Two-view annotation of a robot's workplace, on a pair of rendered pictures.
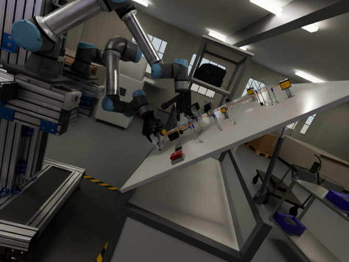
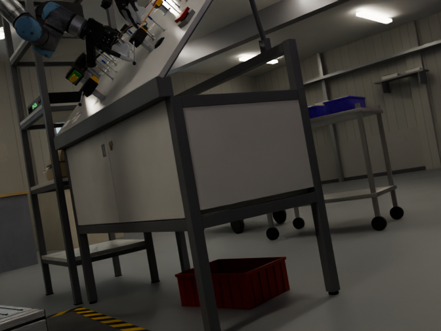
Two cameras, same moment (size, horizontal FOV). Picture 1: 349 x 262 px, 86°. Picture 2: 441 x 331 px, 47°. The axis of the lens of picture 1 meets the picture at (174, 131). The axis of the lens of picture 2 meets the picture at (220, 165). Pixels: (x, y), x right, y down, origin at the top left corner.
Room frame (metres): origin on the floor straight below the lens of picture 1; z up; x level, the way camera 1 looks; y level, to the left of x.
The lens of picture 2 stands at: (-0.66, 0.98, 0.50)
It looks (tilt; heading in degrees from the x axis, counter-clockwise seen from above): 2 degrees up; 322
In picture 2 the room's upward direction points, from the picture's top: 10 degrees counter-clockwise
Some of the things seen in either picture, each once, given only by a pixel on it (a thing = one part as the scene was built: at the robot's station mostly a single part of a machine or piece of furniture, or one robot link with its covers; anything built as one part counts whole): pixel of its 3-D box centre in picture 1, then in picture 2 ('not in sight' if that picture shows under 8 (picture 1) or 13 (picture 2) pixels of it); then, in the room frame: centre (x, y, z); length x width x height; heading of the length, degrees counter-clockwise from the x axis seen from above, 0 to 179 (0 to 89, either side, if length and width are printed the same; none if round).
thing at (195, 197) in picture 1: (183, 196); (176, 167); (1.27, -0.24, 0.60); 1.17 x 0.58 x 0.40; 177
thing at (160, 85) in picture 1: (149, 95); not in sight; (6.08, 1.19, 0.59); 2.17 x 0.82 x 1.17; 10
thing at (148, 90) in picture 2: (154, 153); (100, 121); (1.29, 0.08, 0.83); 1.18 x 0.05 x 0.06; 177
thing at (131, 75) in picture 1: (123, 89); not in sight; (4.04, 1.36, 0.78); 0.79 x 0.69 x 1.56; 10
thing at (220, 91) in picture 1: (191, 128); (75, 133); (2.20, -0.18, 0.92); 0.60 x 0.50 x 1.85; 177
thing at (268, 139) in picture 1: (260, 140); not in sight; (7.23, -3.25, 0.41); 1.39 x 0.99 x 0.82; 10
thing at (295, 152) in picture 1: (309, 159); not in sight; (7.05, -5.15, 0.46); 2.39 x 1.94 x 0.91; 10
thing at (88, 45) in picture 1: (86, 51); not in sight; (1.47, 0.85, 1.33); 0.13 x 0.12 x 0.14; 138
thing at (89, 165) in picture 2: not in sight; (91, 182); (1.56, 0.04, 0.60); 0.55 x 0.02 x 0.39; 177
